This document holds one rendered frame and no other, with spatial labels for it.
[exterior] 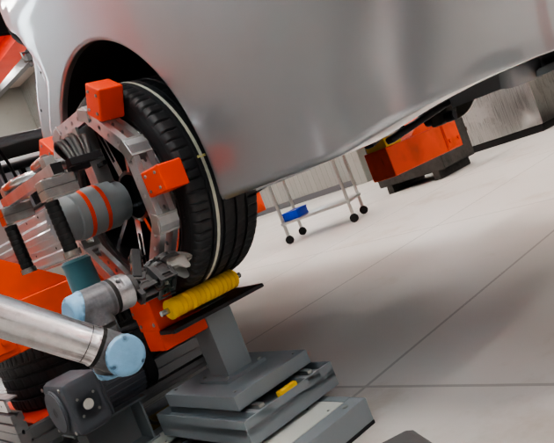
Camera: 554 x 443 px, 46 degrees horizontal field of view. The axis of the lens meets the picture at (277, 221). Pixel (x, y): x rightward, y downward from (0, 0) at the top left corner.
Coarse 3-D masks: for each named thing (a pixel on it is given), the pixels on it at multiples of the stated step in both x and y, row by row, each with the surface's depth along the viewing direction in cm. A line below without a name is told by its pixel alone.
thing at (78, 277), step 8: (88, 256) 190; (64, 264) 188; (72, 264) 187; (80, 264) 188; (88, 264) 189; (64, 272) 189; (72, 272) 187; (80, 272) 188; (88, 272) 189; (96, 272) 191; (72, 280) 188; (80, 280) 187; (88, 280) 188; (96, 280) 190; (72, 288) 189; (80, 288) 188; (120, 328) 195; (128, 328) 195
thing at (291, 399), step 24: (288, 384) 186; (312, 384) 191; (336, 384) 196; (168, 408) 214; (192, 408) 204; (264, 408) 178; (288, 408) 184; (168, 432) 210; (192, 432) 197; (216, 432) 186; (240, 432) 176; (264, 432) 177
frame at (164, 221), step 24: (72, 120) 183; (96, 120) 173; (120, 120) 174; (120, 144) 167; (144, 144) 168; (144, 168) 172; (144, 192) 167; (168, 192) 170; (168, 216) 169; (96, 240) 208; (168, 240) 175; (96, 264) 202; (120, 264) 203
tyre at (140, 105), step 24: (144, 96) 175; (168, 96) 178; (144, 120) 172; (168, 120) 171; (168, 144) 168; (192, 144) 171; (192, 168) 169; (192, 192) 169; (216, 192) 174; (192, 216) 171; (240, 216) 181; (192, 240) 174; (216, 240) 178; (240, 240) 186; (192, 264) 178; (216, 264) 185
